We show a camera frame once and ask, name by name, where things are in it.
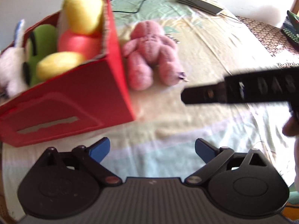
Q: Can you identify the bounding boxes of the patterned bed sheet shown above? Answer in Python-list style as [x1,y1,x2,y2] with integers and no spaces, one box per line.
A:
[3,0,295,220]

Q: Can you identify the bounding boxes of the black smartphone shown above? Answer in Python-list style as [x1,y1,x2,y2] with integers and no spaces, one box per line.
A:
[176,0,224,16]

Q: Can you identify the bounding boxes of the person right hand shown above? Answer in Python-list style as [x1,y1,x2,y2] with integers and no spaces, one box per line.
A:
[282,116,299,136]

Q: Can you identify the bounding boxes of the yellow tiger plush toy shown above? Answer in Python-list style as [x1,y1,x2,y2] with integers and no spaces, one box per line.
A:
[36,0,104,81]

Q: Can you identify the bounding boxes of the dark floral mattress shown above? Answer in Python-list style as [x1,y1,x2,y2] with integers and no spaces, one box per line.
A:
[238,16,298,68]

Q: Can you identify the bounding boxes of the pink teddy bear plush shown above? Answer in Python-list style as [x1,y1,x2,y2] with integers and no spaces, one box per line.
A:
[122,20,187,91]

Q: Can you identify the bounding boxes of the red cardboard box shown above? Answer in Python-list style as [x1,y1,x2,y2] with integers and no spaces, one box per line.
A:
[1,0,135,147]

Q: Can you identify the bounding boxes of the green frog plush toy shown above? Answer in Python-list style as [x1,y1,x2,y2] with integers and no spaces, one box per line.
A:
[23,24,57,86]

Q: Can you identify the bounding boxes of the folded green clothes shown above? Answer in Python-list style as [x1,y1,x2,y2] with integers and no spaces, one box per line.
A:
[281,11,298,51]

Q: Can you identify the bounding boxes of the white bunny plush blue bow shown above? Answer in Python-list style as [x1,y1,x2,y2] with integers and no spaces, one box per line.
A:
[1,19,27,98]

